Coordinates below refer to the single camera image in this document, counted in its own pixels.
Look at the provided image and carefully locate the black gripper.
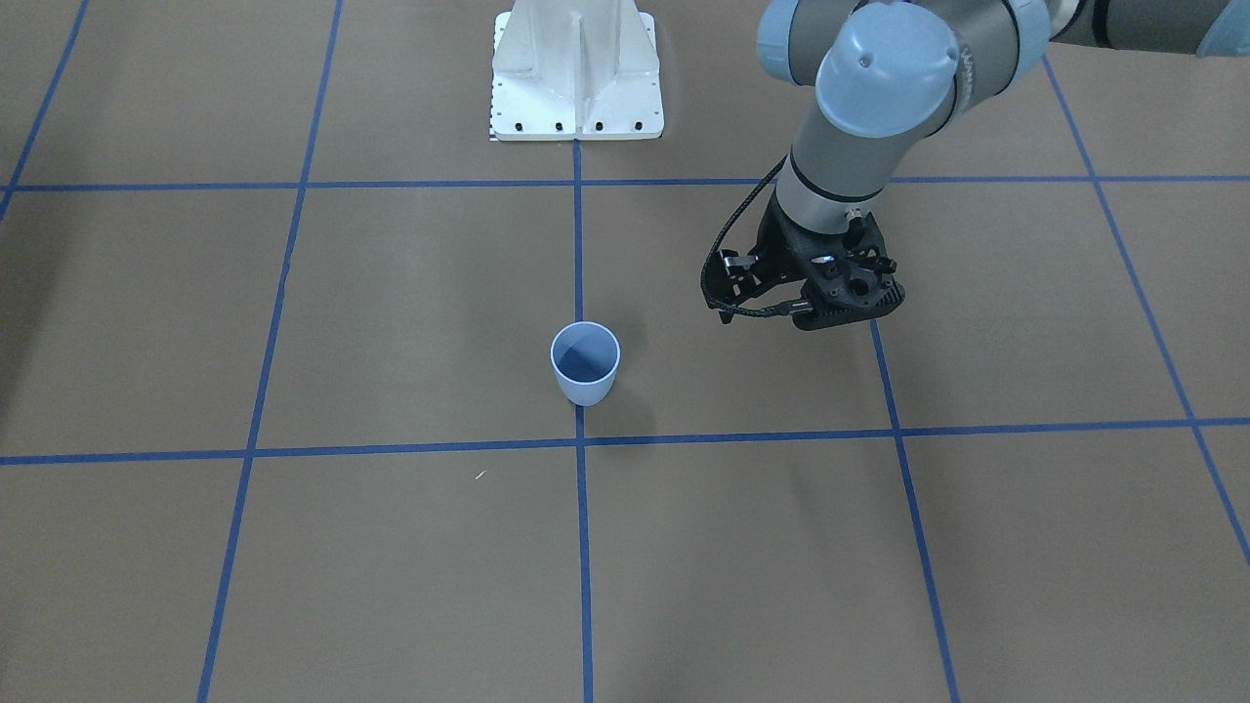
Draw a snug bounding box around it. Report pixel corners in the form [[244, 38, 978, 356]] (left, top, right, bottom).
[[716, 196, 905, 331]]

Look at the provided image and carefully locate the light blue plastic cup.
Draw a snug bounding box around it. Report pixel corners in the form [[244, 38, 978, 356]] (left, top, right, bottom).
[[549, 321, 623, 407]]

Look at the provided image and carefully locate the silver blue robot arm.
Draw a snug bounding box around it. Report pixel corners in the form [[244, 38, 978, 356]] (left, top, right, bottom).
[[700, 1, 1248, 331]]

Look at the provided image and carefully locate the brown paper table cover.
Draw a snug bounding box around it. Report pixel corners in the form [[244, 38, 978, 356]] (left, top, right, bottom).
[[3, 1, 1248, 702]]

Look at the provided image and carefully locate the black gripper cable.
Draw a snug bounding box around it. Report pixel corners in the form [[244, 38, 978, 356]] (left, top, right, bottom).
[[700, 154, 813, 324]]

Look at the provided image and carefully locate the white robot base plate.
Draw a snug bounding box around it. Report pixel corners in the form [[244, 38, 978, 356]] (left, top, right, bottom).
[[488, 1, 665, 143]]

